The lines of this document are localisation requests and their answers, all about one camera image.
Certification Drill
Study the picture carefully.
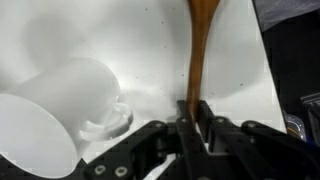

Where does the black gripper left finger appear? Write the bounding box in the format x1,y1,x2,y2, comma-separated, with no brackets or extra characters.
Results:
83,100,200,180

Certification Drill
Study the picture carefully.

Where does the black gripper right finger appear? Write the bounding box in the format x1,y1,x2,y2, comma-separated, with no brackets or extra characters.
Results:
198,101,320,180

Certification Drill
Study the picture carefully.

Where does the white mug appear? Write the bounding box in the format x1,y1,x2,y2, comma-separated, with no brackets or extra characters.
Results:
0,59,132,179

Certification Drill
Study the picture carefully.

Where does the wooden spoon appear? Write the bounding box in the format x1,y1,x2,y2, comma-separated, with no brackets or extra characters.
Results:
187,0,220,122

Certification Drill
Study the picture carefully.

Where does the clear plastic bag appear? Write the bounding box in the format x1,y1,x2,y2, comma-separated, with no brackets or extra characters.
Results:
252,0,320,31

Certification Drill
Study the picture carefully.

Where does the clear bin with cables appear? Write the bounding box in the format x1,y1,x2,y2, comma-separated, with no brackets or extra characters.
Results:
285,93,320,146

